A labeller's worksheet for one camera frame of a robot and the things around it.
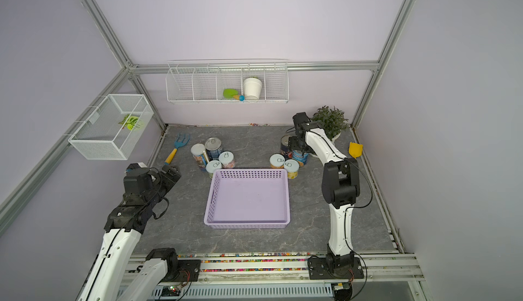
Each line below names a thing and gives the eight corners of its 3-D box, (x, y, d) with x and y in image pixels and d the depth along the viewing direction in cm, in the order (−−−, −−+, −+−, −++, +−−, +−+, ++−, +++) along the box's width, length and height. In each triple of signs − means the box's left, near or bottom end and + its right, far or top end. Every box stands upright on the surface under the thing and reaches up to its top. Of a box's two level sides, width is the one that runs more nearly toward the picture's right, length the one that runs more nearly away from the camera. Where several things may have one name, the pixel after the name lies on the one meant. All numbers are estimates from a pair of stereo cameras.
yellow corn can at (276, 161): (269, 172, 103) (269, 165, 98) (269, 159, 108) (269, 152, 103) (284, 172, 103) (285, 165, 98) (284, 159, 108) (284, 152, 103)
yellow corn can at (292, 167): (290, 181, 100) (291, 174, 95) (282, 169, 105) (282, 161, 99) (301, 176, 102) (303, 168, 97) (292, 164, 106) (293, 156, 101)
